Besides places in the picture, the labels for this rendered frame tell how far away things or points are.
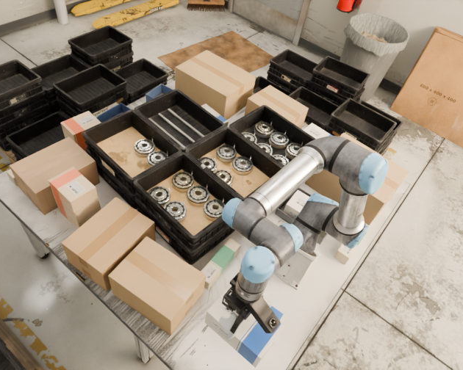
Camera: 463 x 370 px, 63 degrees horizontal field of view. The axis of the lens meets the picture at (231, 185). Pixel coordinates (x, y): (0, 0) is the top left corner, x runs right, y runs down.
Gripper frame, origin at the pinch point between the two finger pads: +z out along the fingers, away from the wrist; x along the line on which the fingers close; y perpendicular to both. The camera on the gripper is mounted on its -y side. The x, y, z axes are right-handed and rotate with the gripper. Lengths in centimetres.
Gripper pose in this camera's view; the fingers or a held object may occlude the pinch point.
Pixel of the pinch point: (244, 321)
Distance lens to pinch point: 119.8
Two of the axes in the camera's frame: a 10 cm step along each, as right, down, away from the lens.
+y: -7.7, -5.4, 3.4
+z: -1.2, 6.5, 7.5
